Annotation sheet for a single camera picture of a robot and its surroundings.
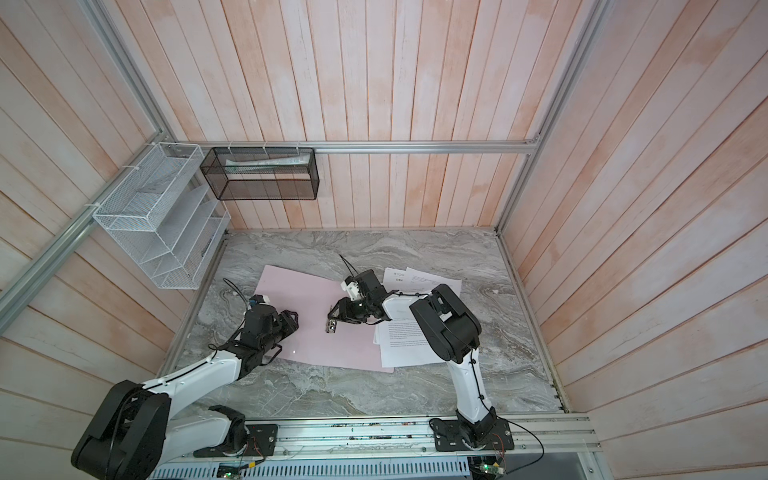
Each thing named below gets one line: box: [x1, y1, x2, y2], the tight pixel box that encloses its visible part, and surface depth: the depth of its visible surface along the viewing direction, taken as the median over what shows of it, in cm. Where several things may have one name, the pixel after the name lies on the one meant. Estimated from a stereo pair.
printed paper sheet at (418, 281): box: [405, 267, 463, 296], surface depth 107 cm
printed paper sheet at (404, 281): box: [382, 266, 417, 294], surface depth 107 cm
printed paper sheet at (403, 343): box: [378, 320, 445, 368], surface depth 92 cm
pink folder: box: [255, 264, 394, 373], surface depth 91 cm
